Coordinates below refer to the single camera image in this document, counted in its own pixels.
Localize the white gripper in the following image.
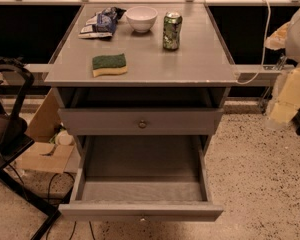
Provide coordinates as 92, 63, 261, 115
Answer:
265, 22, 300, 130

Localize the grey drawer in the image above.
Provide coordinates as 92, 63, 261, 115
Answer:
60, 136, 223, 222
57, 87, 224, 137

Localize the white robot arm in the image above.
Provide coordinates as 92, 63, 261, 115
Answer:
265, 8, 300, 129

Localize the grey drawer cabinet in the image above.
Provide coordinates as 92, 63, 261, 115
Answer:
43, 2, 239, 155

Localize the grey top drawer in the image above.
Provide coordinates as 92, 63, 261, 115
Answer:
57, 87, 224, 137

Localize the metal diagonal strut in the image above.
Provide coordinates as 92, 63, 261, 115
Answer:
258, 54, 287, 114

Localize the green soda can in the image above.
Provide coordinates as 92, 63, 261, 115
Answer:
163, 12, 183, 50

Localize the white ceramic bowl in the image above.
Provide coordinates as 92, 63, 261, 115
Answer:
125, 6, 158, 33

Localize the green yellow sponge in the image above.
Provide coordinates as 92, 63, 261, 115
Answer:
92, 54, 128, 77

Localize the blue chip bag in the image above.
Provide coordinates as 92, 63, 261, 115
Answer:
78, 7, 126, 39

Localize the white roll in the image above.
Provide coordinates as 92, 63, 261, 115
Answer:
55, 130, 74, 146

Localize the cardboard box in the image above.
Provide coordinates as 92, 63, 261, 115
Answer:
16, 90, 74, 173

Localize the black chair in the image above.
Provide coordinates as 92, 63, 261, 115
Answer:
0, 57, 61, 240

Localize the grey horizontal rail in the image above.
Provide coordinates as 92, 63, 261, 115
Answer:
27, 64, 294, 87

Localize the white cable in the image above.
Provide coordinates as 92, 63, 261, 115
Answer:
235, 0, 272, 86

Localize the black floor cable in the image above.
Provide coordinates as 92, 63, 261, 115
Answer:
44, 171, 96, 240

